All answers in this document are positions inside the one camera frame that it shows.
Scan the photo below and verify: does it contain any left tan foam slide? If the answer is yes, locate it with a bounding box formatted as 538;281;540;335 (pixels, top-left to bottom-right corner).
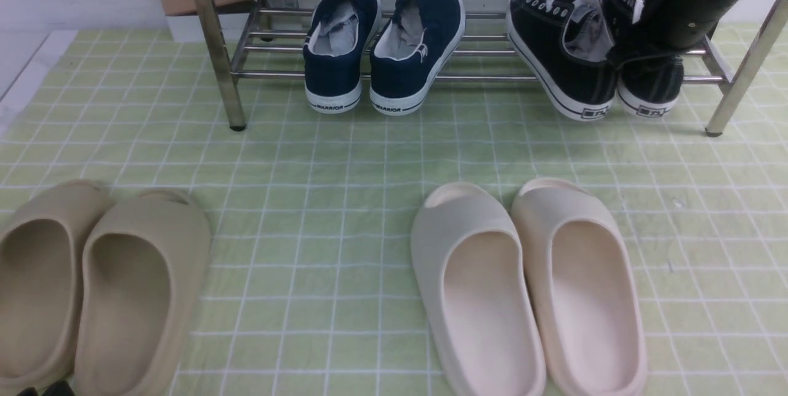
1;179;114;395

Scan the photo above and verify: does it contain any cream foam slide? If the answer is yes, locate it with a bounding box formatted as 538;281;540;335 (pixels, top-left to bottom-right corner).
510;177;648;395
410;182;547;395

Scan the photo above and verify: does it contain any black canvas sneaker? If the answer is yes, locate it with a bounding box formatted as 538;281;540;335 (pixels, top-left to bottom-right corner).
601;0;685;118
506;0;618;122

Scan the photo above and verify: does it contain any left navy slip-on sneaker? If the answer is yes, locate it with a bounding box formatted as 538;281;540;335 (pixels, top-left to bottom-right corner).
303;0;382;115

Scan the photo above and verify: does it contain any navy slip-on sneaker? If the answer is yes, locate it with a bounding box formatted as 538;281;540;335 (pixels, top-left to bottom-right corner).
369;0;465;116
303;0;382;115

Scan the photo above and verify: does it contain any right tan foam slide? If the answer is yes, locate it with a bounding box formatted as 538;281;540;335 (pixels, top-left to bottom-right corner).
74;188;212;395

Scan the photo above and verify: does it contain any metal shoe rack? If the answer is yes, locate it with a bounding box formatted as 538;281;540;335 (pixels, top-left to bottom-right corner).
194;0;786;137

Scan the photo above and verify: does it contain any right cream foam slide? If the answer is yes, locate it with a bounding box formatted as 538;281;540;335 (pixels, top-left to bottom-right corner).
510;177;648;395

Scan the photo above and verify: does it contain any green checkered floor cloth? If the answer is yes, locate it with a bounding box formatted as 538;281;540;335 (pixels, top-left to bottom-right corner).
1;30;787;395

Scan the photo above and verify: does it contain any right navy slip-on sneaker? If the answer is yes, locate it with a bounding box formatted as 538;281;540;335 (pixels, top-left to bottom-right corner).
369;0;465;116

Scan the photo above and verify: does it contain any tan foam slide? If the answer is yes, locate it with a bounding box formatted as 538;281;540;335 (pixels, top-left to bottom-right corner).
1;179;114;395
74;188;212;395

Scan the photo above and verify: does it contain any left cream foam slide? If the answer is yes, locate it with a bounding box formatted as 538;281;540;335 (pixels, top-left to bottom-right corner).
410;182;547;395

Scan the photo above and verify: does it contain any black object bottom left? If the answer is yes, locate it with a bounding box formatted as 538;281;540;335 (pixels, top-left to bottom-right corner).
17;380;75;396

